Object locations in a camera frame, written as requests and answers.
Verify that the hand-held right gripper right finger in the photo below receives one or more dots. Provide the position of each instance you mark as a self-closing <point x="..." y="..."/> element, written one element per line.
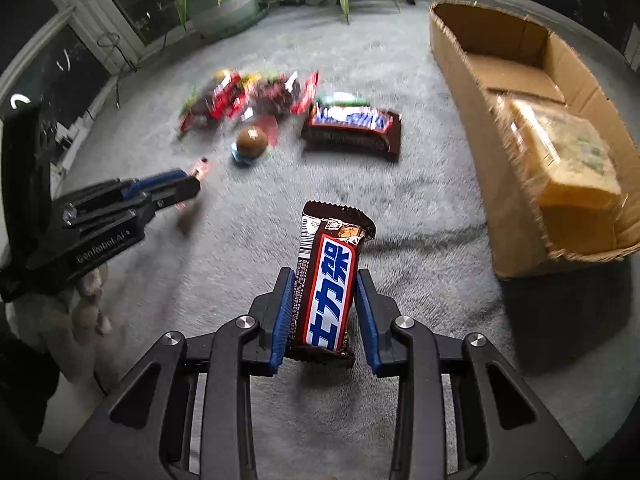
<point x="364" y="320"/>

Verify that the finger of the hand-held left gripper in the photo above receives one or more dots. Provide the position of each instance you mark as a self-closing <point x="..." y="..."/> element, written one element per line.
<point x="150" y="183"/>
<point x="175" y="193"/>

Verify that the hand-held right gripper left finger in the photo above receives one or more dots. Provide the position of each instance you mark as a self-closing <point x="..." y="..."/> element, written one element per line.
<point x="282" y="320"/>

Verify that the small pink candy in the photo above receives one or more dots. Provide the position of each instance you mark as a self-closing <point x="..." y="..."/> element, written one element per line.
<point x="202" y="167"/>

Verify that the brown chocolate bar blue label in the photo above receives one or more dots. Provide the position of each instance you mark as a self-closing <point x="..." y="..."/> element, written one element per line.
<point x="327" y="285"/>

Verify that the small red snack packet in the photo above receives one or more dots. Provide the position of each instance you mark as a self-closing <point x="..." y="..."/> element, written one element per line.
<point x="270" y="127"/>

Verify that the large brown chocolate bar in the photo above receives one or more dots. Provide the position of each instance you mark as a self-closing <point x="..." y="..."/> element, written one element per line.
<point x="350" y="127"/>

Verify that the green white snack packet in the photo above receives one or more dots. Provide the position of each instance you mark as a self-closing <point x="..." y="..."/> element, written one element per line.
<point x="342" y="99"/>

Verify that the cardboard box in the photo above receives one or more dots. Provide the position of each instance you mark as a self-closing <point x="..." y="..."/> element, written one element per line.
<point x="505" y="160"/>

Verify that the person's left forearm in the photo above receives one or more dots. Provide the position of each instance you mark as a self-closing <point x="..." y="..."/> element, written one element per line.
<point x="30" y="340"/>

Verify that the person's left hand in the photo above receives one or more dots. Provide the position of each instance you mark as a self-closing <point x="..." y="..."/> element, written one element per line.
<point x="86" y="317"/>

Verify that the egg-shaped chocolate blue base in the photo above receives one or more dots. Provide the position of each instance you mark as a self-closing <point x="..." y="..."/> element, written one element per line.
<point x="250" y="142"/>

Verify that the potted spider plant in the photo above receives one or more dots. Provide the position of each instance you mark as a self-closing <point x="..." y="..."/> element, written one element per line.
<point x="220" y="5"/>

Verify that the yellow snack packet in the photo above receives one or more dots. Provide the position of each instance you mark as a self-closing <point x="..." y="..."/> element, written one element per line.
<point x="565" y="160"/>

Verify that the white window frame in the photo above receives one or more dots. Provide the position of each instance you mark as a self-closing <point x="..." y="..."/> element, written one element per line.
<point x="90" y="15"/>

